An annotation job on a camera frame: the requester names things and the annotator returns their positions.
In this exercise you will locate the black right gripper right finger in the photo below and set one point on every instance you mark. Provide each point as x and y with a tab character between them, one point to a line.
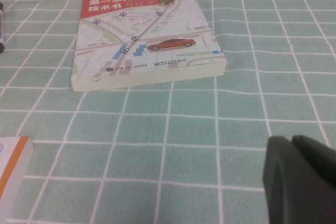
317	155

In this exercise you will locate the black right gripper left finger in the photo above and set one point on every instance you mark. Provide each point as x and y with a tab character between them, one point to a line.
288	187

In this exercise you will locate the green checked tablecloth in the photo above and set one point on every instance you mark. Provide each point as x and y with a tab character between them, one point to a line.
183	142

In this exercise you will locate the red map cover book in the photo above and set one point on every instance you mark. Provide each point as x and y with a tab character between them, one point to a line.
147	37

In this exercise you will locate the orange edged white book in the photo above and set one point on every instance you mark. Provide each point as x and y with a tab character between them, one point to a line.
13	166

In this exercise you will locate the white marker black cap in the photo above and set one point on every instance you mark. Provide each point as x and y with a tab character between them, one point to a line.
1	30

